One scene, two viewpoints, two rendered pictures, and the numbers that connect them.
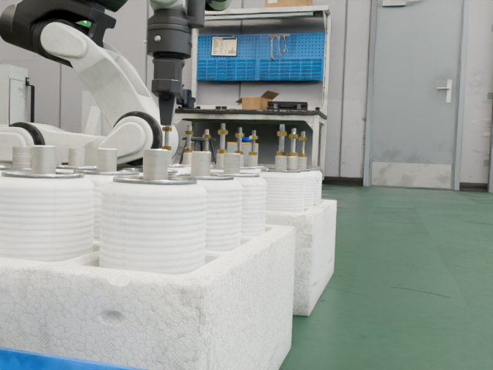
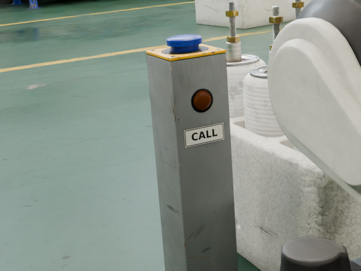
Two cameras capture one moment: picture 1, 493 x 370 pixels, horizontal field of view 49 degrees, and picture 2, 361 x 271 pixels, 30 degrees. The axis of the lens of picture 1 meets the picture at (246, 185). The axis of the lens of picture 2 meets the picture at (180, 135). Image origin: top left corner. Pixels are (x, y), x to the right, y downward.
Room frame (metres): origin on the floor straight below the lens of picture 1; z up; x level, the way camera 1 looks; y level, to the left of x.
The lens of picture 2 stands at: (1.96, 0.59, 0.44)
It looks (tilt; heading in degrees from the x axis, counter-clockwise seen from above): 16 degrees down; 230
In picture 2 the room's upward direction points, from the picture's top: 4 degrees counter-clockwise
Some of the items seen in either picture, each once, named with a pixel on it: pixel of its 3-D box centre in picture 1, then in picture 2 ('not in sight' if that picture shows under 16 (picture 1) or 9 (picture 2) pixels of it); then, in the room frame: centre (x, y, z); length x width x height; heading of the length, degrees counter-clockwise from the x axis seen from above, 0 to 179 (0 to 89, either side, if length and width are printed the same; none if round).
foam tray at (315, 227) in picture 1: (235, 241); (347, 166); (1.17, 0.02, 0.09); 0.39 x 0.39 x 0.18; 75
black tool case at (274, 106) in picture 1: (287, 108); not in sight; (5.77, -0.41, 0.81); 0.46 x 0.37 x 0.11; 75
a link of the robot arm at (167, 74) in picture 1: (167, 64); not in sight; (1.08, 0.17, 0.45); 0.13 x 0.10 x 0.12; 3
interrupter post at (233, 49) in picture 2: (301, 164); (233, 52); (1.25, -0.13, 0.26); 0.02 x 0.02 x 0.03
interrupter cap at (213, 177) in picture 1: (200, 178); not in sight; (0.60, 0.05, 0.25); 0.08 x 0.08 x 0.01
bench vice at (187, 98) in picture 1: (184, 98); not in sight; (5.72, 0.68, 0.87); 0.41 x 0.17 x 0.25; 165
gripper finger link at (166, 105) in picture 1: (166, 109); not in sight; (1.06, 0.16, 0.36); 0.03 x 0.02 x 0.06; 93
